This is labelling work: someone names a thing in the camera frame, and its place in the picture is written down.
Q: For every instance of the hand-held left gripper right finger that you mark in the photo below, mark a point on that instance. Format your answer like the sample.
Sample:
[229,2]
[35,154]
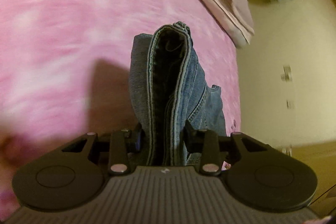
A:
[210,150]

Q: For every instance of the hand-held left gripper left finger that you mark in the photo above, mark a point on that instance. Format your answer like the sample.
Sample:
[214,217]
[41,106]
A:
[119,148]

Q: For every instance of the blue denim jeans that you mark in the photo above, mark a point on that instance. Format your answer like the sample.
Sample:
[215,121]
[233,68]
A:
[183,87]

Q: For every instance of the pink floral blanket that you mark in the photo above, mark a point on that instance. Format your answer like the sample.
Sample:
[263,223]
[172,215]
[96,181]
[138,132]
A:
[65,16]

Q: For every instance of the folded pink quilt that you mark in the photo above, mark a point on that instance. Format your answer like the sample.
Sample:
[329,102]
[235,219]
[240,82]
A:
[223,3]

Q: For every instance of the white wall switch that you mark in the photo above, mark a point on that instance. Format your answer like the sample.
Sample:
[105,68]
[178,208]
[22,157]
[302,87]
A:
[286,73]
[290,103]

